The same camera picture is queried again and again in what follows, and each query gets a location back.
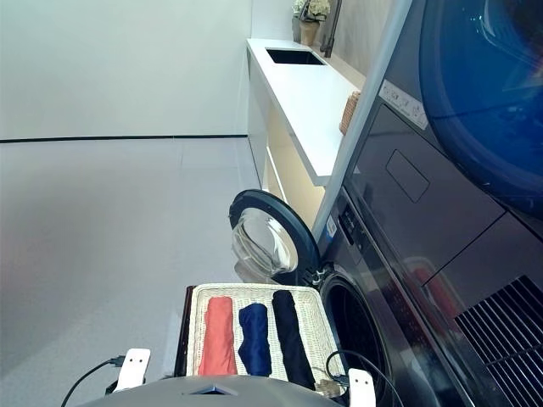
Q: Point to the navy blue cloth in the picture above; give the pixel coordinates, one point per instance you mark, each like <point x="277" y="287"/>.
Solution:
<point x="254" y="339"/>

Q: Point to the black cloth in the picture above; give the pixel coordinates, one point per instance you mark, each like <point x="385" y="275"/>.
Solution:
<point x="290" y="339"/>

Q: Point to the red cloth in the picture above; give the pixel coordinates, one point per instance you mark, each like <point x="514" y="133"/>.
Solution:
<point x="218" y="335"/>

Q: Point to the small brown woven basket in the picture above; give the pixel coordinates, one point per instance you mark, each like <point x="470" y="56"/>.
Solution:
<point x="350" y="114"/>

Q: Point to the pale woven laundry basket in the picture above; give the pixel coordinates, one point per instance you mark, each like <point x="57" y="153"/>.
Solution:
<point x="316" y="322"/>

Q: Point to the dark brown basket stand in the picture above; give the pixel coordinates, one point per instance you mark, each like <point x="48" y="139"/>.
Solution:
<point x="183" y="330"/>

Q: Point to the grey front-loading washing machine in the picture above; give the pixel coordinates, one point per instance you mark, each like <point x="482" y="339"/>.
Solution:
<point x="399" y="322"/>

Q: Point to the round glass washer door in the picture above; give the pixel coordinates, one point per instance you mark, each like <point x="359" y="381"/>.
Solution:
<point x="259" y="246"/>

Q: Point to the blue energy label sticker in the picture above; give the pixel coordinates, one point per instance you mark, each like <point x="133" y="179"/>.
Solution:
<point x="331" y="227"/>

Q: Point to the white counter cabinet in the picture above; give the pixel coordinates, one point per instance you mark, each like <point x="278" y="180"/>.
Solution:
<point x="305" y="97"/>

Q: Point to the dark rectangular sink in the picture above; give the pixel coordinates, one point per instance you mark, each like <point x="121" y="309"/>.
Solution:
<point x="292" y="56"/>

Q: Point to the tan pot with white flowers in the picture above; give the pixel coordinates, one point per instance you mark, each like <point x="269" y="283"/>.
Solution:
<point x="309" y="29"/>

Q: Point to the dark tall faucet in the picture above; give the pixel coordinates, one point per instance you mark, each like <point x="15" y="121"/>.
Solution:
<point x="331" y="29"/>

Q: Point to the silver robot torso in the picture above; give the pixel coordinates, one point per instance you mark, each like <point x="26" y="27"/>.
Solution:
<point x="212" y="396"/>

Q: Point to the dark stacked dryer unit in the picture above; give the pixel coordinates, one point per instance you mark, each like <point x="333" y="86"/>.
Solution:
<point x="466" y="106"/>

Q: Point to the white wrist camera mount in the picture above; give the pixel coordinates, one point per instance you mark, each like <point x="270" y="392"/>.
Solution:
<point x="360" y="388"/>
<point x="133" y="366"/>

